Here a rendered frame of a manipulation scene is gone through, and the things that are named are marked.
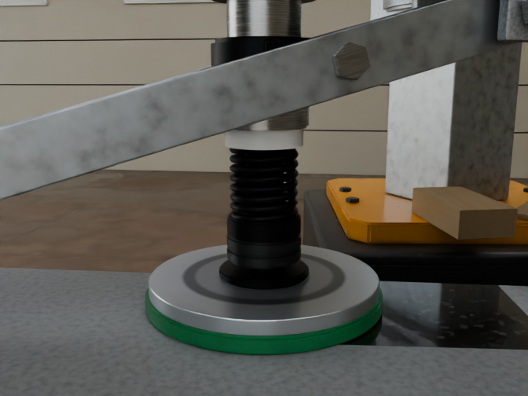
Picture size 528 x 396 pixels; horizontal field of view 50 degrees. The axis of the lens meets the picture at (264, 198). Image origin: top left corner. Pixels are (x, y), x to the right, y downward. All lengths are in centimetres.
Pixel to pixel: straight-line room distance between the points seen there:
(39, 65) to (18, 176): 682
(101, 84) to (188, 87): 656
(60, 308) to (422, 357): 32
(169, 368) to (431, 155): 89
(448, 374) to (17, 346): 33
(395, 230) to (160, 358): 69
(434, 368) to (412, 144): 86
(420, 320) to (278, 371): 15
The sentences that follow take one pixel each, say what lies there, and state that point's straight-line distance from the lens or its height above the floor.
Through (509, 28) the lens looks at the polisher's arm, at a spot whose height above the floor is 107.
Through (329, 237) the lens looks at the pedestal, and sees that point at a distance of 109.
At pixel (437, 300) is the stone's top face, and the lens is 57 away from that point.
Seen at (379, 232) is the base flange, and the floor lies 76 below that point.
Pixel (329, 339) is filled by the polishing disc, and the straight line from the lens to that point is 46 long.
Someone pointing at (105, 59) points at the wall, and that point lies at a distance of 692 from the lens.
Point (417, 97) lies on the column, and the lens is 124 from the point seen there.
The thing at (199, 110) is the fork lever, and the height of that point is 101.
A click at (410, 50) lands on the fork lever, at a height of 106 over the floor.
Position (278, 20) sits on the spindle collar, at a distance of 48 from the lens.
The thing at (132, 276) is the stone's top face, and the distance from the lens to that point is 63.
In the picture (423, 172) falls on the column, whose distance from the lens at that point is 124.
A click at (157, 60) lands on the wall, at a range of 671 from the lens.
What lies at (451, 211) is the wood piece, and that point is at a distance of 99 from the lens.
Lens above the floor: 103
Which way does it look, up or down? 12 degrees down
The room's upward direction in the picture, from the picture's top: straight up
